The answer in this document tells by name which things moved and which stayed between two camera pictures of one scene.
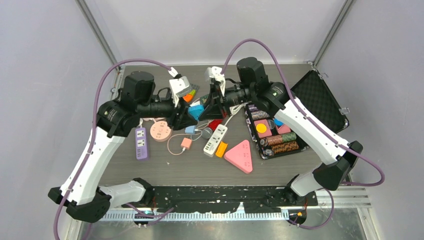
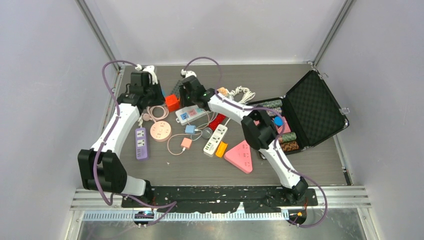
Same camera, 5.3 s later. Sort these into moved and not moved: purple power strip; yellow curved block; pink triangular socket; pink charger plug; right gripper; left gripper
Moved: right gripper; left gripper
Not moved: pink triangular socket; purple power strip; yellow curved block; pink charger plug
